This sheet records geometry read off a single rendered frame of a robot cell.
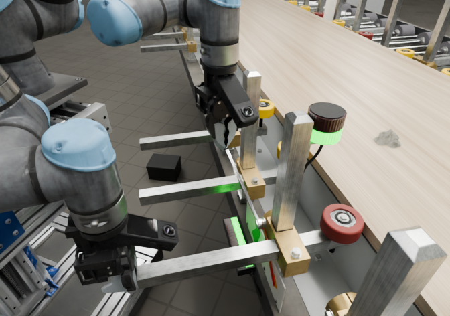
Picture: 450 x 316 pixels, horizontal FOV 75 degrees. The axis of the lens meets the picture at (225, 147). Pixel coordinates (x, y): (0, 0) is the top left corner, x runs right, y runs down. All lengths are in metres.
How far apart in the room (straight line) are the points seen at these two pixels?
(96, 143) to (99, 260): 0.21
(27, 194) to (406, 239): 0.40
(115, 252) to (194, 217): 1.32
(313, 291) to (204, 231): 0.98
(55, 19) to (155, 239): 0.63
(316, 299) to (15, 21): 0.97
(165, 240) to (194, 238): 1.20
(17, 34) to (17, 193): 0.52
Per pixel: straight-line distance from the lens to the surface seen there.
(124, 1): 0.51
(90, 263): 0.52
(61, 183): 0.40
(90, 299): 1.40
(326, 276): 0.91
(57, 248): 1.61
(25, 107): 0.52
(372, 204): 0.71
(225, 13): 0.56
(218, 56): 0.58
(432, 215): 0.75
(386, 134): 0.96
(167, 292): 1.57
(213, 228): 1.75
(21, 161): 0.41
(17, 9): 0.88
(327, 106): 0.52
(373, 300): 0.39
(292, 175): 0.54
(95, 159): 0.38
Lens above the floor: 1.37
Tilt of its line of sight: 36 degrees down
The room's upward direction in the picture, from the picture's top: straight up
